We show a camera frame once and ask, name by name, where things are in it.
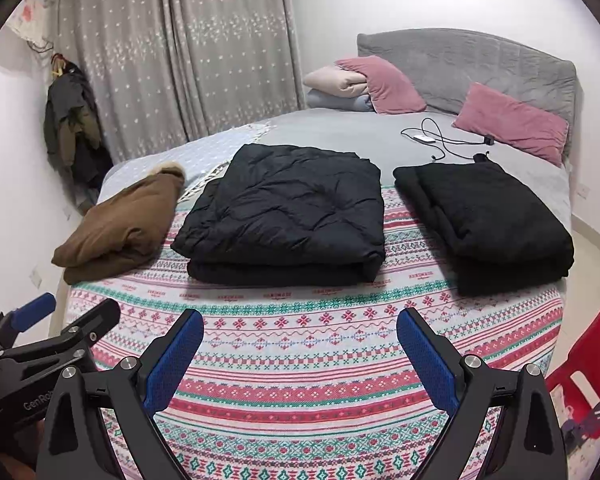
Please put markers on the white wall paper sheet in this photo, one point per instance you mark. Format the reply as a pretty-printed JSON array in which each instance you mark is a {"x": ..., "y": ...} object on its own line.
[{"x": 27, "y": 17}]

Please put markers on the pink pillow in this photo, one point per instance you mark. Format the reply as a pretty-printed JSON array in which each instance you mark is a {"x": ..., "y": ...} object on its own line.
[
  {"x": 510, "y": 120},
  {"x": 385, "y": 85}
]

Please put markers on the grey patterned curtain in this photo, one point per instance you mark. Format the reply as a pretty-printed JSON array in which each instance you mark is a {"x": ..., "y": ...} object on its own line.
[{"x": 180, "y": 60}]

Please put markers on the white wall socket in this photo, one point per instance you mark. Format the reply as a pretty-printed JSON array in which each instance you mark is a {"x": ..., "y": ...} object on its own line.
[
  {"x": 35, "y": 276},
  {"x": 584, "y": 191}
]

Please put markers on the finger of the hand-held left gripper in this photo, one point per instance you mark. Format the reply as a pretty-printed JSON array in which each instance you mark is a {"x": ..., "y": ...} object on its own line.
[
  {"x": 92, "y": 322},
  {"x": 32, "y": 310}
]

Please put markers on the grey padded headboard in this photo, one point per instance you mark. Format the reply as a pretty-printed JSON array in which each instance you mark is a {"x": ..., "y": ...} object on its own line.
[{"x": 480, "y": 60}]

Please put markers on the black puffer jacket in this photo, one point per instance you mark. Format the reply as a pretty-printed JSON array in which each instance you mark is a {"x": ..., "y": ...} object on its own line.
[{"x": 285, "y": 210}]

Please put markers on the red plastic chair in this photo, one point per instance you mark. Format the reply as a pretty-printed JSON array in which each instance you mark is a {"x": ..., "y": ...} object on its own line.
[{"x": 597, "y": 345}]

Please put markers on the grey bed sheet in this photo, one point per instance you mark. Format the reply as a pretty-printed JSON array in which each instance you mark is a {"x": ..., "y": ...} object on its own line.
[{"x": 340, "y": 130}]

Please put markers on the hanging dark clothes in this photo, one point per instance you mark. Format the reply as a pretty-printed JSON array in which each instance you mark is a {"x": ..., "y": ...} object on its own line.
[{"x": 72, "y": 125}]

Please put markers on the folded beige blanket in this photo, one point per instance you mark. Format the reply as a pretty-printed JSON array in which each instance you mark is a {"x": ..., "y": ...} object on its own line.
[{"x": 332, "y": 80}]

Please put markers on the light blue fringed sheet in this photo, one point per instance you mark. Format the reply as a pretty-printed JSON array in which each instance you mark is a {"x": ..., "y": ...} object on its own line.
[{"x": 200, "y": 155}]

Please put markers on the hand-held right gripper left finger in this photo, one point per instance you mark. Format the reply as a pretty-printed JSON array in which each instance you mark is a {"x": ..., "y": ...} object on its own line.
[{"x": 180, "y": 352}]

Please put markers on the floral print cloth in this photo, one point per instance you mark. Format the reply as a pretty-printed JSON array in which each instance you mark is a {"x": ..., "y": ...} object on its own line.
[{"x": 572, "y": 406}]

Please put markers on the red green patterned blanket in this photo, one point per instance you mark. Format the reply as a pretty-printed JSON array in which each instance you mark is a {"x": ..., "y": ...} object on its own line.
[{"x": 300, "y": 340}]

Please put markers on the brown fur-trimmed coat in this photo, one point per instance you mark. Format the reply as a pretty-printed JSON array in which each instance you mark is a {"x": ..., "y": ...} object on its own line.
[{"x": 125, "y": 220}]

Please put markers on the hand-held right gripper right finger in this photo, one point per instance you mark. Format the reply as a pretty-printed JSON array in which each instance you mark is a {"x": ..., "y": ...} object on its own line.
[{"x": 425, "y": 355}]

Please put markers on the black fleece garment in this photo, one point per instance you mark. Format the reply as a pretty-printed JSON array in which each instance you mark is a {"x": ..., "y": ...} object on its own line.
[{"x": 490, "y": 220}]

